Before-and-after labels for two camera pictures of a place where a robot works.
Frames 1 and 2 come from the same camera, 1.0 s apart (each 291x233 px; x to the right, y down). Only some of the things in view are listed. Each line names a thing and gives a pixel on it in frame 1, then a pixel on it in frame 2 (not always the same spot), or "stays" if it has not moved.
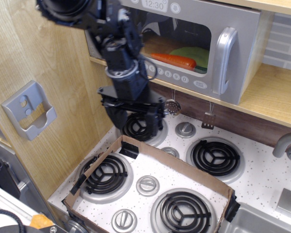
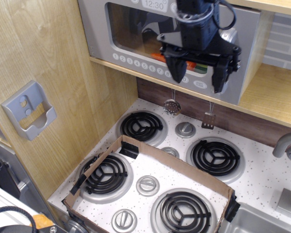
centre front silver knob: x=147 y=186 stays
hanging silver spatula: x=209 y=118 stays
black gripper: x=131 y=90 → x=201 y=43
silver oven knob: x=75 y=226 stays
